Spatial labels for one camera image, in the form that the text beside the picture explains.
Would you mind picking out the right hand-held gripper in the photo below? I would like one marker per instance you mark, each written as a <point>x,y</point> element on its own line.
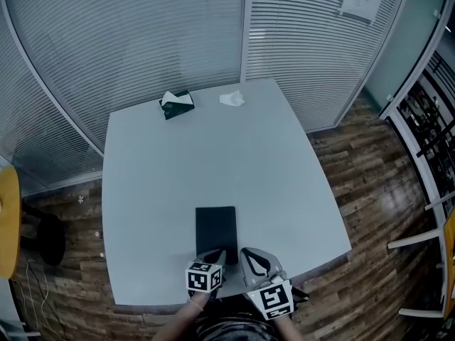
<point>273,298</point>

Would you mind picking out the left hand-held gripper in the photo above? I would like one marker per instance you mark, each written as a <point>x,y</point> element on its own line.
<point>202,277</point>

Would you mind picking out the black notebook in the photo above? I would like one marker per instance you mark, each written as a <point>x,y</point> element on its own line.
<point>215,229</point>

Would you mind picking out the person's right forearm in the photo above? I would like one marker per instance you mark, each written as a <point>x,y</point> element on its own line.
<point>286,330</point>

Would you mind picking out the person's left forearm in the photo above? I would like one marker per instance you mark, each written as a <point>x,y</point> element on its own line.
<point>181,323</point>

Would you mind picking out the person's dark clothing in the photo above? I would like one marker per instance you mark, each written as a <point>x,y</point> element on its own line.
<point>234,327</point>

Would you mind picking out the brown small bottle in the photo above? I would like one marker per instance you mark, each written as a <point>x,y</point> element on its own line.
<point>99,234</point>

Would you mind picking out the small white flower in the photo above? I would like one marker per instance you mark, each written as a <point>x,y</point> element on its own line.
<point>81,200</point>

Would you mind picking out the dark green tissue box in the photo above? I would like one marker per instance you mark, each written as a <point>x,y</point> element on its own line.
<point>177,109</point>

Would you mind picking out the crumpled white tissue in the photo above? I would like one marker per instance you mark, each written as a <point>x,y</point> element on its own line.
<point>231,99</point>

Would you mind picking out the white furniture leg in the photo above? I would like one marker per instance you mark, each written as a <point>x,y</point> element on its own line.
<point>21,329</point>

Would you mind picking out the round wooden table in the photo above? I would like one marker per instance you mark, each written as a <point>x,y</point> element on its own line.
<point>9,226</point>

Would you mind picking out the black display shelf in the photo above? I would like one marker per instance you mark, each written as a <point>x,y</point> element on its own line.
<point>426,126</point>

